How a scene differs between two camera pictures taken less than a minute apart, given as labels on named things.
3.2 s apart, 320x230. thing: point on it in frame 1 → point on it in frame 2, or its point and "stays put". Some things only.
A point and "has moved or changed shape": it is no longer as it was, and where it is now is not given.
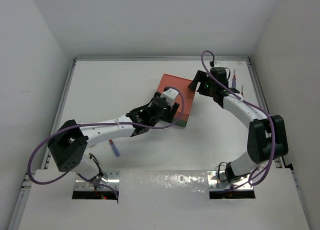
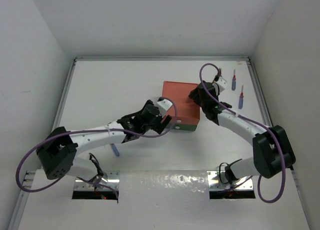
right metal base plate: (215, 184) stays put
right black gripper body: (206, 87) → (195, 96)
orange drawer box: (185, 97) has moved or changed shape
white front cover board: (167, 200) stays put
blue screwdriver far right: (234, 80) stays put
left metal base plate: (110, 178) stays put
